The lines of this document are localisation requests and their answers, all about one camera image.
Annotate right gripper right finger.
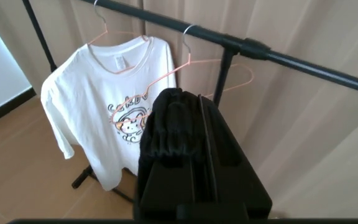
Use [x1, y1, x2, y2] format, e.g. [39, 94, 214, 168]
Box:
[196, 94, 273, 219]

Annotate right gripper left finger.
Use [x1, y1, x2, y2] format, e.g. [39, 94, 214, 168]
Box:
[139, 159, 199, 219]

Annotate black garment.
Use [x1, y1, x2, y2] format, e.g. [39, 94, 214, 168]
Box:
[134, 87, 208, 220]

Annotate white printed t-shirt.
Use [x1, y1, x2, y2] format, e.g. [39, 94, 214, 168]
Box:
[40, 35, 177, 192]

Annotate pink clothes hanger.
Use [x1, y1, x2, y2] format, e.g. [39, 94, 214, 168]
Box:
[110, 24, 255, 133]
[87, 0, 150, 75]

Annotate black clothes rack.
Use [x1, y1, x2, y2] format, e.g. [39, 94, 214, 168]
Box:
[22, 0, 358, 205]

